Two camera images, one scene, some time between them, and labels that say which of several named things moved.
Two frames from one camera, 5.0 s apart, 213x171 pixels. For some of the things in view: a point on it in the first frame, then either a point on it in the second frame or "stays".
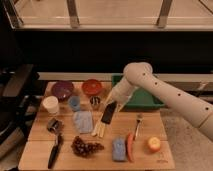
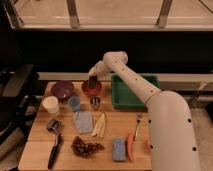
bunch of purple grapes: x=85 y=149 stays
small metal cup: x=95 y=102 stays
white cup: x=51 y=103 stays
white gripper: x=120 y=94 → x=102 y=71
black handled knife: x=54 y=152 stays
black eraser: x=108 y=112 → x=92 y=81
